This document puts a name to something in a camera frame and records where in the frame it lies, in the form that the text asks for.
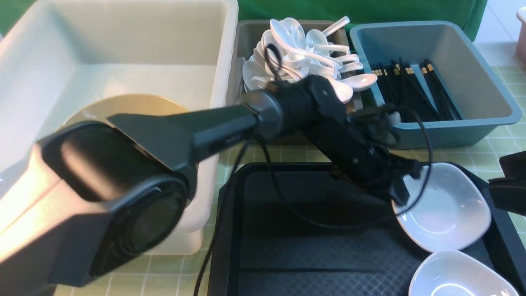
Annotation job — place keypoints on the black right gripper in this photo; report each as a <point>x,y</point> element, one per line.
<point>509,192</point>

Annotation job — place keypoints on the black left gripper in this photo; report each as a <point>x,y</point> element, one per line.
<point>391,186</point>

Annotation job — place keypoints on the white sauce dish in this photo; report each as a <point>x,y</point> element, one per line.
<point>453,273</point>
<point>452,214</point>

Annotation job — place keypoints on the beige noodle bowl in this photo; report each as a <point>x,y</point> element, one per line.
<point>141,104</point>

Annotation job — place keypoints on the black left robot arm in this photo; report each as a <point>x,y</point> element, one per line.
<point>96,195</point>

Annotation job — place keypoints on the bundle of black chopsticks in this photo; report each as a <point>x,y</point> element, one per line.
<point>419,89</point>

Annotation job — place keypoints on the black serving tray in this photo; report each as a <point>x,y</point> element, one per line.
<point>263,249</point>

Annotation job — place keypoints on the blue chopstick bin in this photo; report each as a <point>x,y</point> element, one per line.
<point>482,100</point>

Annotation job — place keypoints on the pile of white soup spoons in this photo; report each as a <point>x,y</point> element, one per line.
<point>276,56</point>

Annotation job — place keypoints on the pink container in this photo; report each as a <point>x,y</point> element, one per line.
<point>521,43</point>

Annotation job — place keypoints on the grey spoon bin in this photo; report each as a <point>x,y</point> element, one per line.
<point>248,33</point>

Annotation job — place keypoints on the large white plastic tub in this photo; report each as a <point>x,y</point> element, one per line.
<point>64,55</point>

